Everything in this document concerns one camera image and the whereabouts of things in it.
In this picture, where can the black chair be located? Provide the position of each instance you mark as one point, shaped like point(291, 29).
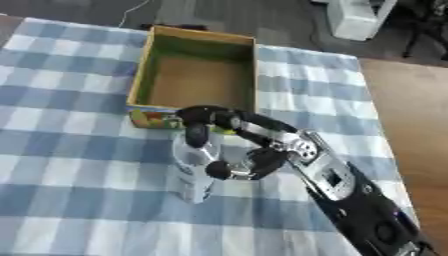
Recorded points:
point(426, 26)

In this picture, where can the tan cardboard box green inside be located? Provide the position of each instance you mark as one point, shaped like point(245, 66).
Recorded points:
point(195, 78)

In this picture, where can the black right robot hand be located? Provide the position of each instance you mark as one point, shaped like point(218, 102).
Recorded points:
point(265, 160)

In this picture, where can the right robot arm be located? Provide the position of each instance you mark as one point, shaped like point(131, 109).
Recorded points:
point(356, 196)

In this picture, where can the white machine on floor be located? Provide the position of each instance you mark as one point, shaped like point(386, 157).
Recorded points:
point(356, 18)

